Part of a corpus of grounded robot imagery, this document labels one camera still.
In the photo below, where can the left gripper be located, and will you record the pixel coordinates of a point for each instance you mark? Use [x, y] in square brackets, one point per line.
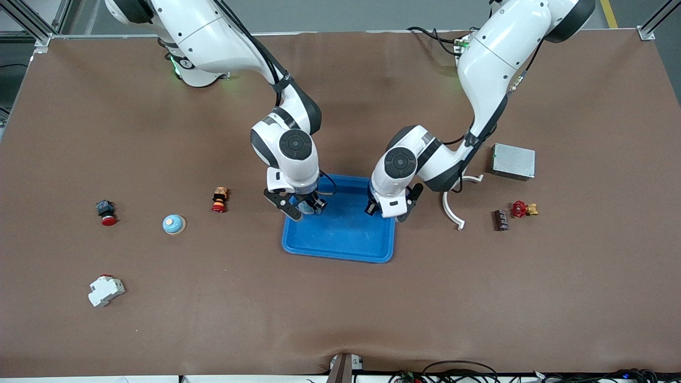
[371, 206]

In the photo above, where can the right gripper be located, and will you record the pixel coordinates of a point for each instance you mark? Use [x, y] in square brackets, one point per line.
[313, 201]

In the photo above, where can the dark terminal block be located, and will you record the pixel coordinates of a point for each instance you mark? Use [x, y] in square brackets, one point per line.
[372, 206]

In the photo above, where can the blue dome call bell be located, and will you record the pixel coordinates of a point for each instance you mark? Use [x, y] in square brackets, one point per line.
[307, 207]
[174, 226]

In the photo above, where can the black electrolytic capacitor block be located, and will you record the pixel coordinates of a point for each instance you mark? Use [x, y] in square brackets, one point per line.
[500, 220]

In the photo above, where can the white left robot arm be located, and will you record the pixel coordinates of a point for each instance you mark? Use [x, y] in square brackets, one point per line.
[495, 58]

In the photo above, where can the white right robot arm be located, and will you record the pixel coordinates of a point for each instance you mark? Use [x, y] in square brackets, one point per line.
[213, 37]

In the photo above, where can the blue plastic tray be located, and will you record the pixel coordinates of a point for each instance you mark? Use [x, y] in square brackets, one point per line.
[340, 239]

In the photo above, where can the white curved plastic clamp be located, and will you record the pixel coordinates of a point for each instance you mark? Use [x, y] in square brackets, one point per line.
[448, 215]

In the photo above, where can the red yellow push button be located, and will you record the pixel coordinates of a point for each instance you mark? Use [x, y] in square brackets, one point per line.
[219, 198]

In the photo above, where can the brown table cover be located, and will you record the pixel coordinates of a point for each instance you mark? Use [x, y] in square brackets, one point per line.
[340, 319]

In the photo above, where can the silver metal box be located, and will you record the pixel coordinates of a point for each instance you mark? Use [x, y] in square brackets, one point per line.
[513, 161]

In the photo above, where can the red emergency stop button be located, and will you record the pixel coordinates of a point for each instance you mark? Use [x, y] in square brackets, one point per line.
[105, 208]

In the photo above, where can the white circuit breaker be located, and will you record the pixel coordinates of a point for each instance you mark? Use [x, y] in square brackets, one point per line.
[105, 291]

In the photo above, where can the aluminium frame post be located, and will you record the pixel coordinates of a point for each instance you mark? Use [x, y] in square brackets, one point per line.
[646, 35]
[43, 42]

